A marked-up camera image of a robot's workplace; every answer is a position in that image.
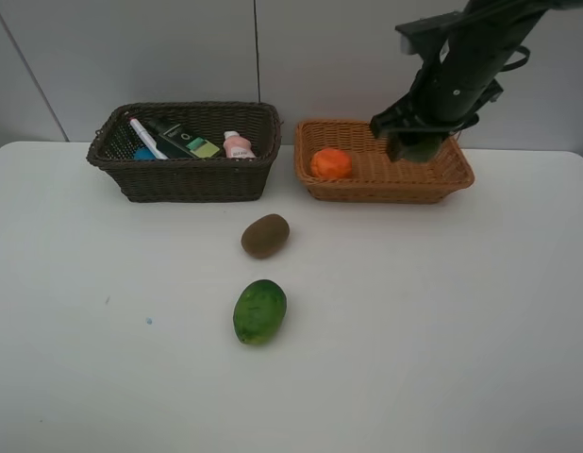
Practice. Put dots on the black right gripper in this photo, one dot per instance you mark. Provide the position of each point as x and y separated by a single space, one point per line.
424 113

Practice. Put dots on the orange tangerine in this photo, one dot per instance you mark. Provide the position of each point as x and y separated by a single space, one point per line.
331 164

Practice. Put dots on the pink bottle white cap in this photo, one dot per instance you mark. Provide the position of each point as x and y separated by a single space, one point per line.
237 147

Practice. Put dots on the black rectangular bottle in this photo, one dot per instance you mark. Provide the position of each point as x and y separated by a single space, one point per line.
180 142

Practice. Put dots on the white marker pink cap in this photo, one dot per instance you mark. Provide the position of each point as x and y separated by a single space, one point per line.
147 139

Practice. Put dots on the dark green avocado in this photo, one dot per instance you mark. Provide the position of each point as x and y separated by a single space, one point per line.
421 148

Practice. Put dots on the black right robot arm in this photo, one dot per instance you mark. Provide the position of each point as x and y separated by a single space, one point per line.
461 53

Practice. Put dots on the tan wicker basket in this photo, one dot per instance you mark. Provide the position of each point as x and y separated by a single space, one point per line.
376 179

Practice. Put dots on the dark brown wicker basket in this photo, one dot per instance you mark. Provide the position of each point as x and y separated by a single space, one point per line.
213 180

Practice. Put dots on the brown kiwi fruit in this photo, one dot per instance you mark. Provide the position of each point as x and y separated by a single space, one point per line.
266 236

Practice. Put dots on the light green mango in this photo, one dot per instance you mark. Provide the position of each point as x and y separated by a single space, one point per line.
259 312

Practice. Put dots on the blue eraser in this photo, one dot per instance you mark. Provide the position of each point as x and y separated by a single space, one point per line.
143 153

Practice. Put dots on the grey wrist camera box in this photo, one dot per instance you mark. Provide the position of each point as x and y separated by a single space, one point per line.
426 35

